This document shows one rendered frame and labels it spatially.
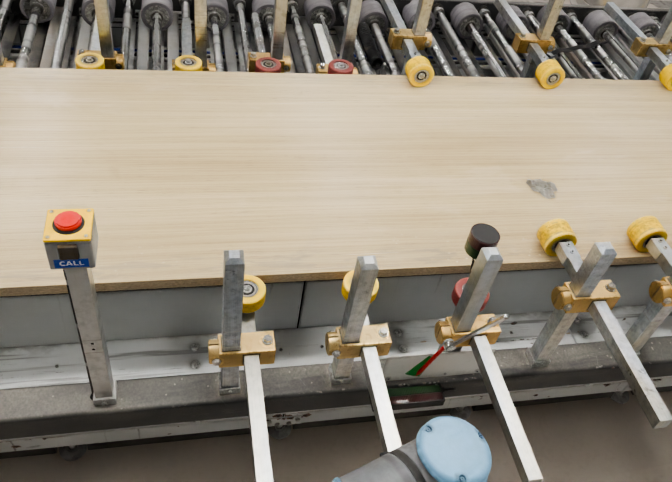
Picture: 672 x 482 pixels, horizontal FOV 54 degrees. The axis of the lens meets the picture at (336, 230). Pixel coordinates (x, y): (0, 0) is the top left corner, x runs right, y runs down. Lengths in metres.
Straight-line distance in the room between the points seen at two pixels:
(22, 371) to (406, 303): 0.93
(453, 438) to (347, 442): 1.46
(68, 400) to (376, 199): 0.84
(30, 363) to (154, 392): 0.33
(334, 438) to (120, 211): 1.09
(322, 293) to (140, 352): 0.46
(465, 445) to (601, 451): 1.75
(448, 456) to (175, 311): 0.95
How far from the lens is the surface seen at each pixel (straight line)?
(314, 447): 2.23
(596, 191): 1.93
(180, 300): 1.57
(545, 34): 2.42
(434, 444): 0.80
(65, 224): 1.09
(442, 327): 1.46
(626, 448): 2.60
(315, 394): 1.51
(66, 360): 1.68
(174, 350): 1.66
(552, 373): 1.72
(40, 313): 1.62
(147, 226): 1.54
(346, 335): 1.38
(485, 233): 1.33
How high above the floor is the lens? 1.99
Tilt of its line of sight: 45 degrees down
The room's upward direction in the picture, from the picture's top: 11 degrees clockwise
